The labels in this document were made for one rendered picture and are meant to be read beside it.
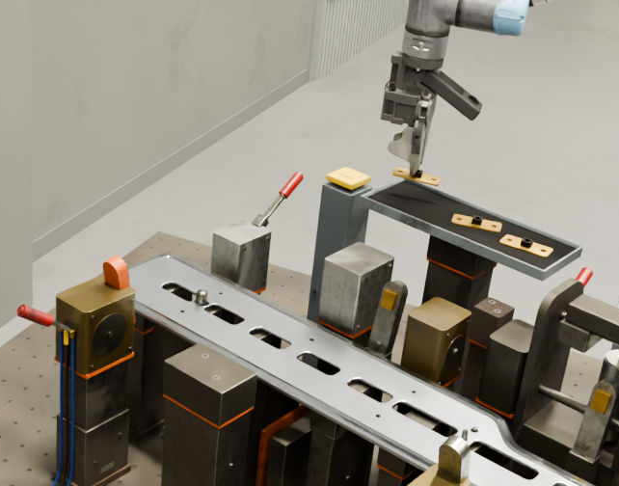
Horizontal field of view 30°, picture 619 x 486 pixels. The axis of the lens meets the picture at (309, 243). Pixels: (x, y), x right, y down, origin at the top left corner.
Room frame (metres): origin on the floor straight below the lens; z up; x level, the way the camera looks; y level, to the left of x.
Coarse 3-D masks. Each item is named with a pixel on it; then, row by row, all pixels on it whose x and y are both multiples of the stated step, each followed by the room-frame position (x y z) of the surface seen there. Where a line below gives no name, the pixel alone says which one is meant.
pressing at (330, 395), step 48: (144, 288) 1.72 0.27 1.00; (192, 288) 1.74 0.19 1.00; (240, 288) 1.76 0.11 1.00; (192, 336) 1.59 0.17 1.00; (240, 336) 1.60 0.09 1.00; (288, 336) 1.62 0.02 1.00; (336, 336) 1.63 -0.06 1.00; (288, 384) 1.48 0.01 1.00; (336, 384) 1.49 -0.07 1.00; (384, 384) 1.51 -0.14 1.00; (432, 384) 1.52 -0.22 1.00; (384, 432) 1.38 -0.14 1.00; (432, 432) 1.39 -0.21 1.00; (480, 432) 1.41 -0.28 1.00; (480, 480) 1.29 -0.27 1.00; (528, 480) 1.31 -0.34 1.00; (576, 480) 1.31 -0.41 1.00
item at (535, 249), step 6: (504, 240) 1.74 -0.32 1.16; (516, 240) 1.74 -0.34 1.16; (522, 240) 1.72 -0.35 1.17; (528, 240) 1.73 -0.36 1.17; (510, 246) 1.72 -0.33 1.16; (516, 246) 1.72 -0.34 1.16; (522, 246) 1.72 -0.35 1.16; (528, 246) 1.72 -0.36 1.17; (534, 246) 1.73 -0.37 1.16; (540, 246) 1.73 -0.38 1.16; (528, 252) 1.71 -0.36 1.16; (534, 252) 1.70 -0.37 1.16; (540, 252) 1.71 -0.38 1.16; (546, 252) 1.71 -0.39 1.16
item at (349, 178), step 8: (344, 168) 1.98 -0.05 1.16; (328, 176) 1.94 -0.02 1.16; (336, 176) 1.93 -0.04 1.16; (344, 176) 1.94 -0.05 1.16; (352, 176) 1.94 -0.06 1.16; (360, 176) 1.95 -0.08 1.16; (368, 176) 1.95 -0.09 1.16; (344, 184) 1.91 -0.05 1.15; (352, 184) 1.91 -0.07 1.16; (360, 184) 1.93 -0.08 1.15
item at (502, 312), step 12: (492, 300) 1.64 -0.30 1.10; (480, 312) 1.60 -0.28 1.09; (492, 312) 1.60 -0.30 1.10; (504, 312) 1.60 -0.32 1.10; (480, 324) 1.60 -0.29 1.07; (492, 324) 1.59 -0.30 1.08; (504, 324) 1.60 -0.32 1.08; (468, 336) 1.61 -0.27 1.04; (480, 336) 1.60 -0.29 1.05; (480, 348) 1.60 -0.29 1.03; (468, 360) 1.61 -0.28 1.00; (480, 360) 1.60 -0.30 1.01; (468, 372) 1.61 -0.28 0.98; (480, 372) 1.60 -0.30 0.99; (468, 384) 1.61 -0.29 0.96; (468, 396) 1.60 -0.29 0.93; (456, 432) 1.61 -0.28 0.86
